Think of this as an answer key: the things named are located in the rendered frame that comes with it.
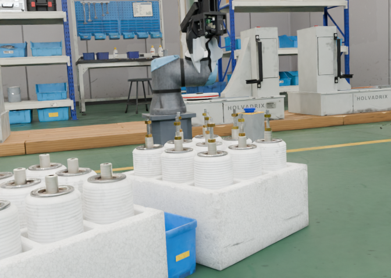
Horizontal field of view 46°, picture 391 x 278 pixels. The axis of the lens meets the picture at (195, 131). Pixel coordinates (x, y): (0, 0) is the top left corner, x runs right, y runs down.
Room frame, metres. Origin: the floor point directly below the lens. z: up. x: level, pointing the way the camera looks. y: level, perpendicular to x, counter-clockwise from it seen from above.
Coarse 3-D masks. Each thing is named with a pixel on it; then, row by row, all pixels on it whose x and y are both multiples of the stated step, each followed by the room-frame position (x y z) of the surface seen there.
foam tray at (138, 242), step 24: (144, 216) 0.85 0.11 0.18; (24, 240) 0.75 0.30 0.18; (72, 240) 0.73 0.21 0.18; (96, 240) 0.76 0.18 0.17; (120, 240) 0.80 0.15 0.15; (144, 240) 0.84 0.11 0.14; (0, 264) 0.65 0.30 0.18; (24, 264) 0.66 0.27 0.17; (48, 264) 0.69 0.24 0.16; (72, 264) 0.72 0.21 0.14; (96, 264) 0.76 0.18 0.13; (120, 264) 0.79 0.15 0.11; (144, 264) 0.84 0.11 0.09
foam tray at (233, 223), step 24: (288, 168) 1.22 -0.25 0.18; (144, 192) 1.16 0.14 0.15; (168, 192) 1.10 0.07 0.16; (192, 192) 1.04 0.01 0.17; (216, 192) 1.00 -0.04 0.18; (240, 192) 1.05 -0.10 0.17; (264, 192) 1.11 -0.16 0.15; (288, 192) 1.19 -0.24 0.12; (192, 216) 1.04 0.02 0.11; (216, 216) 0.99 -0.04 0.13; (240, 216) 1.04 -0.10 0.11; (264, 216) 1.11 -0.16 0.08; (288, 216) 1.19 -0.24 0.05; (216, 240) 0.99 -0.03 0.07; (240, 240) 1.04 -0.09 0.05; (264, 240) 1.11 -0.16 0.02; (216, 264) 0.99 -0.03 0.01
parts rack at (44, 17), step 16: (64, 0) 5.64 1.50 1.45; (0, 16) 5.42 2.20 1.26; (16, 16) 5.47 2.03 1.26; (32, 16) 5.52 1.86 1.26; (48, 16) 5.58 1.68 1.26; (64, 16) 5.63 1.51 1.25; (64, 32) 6.16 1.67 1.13; (0, 64) 5.41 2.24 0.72; (16, 64) 5.46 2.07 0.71; (32, 64) 6.05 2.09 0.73; (48, 64) 6.11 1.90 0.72; (64, 64) 6.17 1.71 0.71
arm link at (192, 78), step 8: (192, 0) 1.73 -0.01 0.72; (184, 64) 1.81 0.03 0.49; (192, 64) 1.80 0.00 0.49; (216, 64) 1.82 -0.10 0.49; (184, 72) 1.80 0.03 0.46; (192, 72) 1.80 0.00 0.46; (208, 72) 1.80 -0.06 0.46; (216, 72) 1.81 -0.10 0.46; (192, 80) 1.81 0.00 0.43; (200, 80) 1.81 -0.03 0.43; (208, 80) 1.81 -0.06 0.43
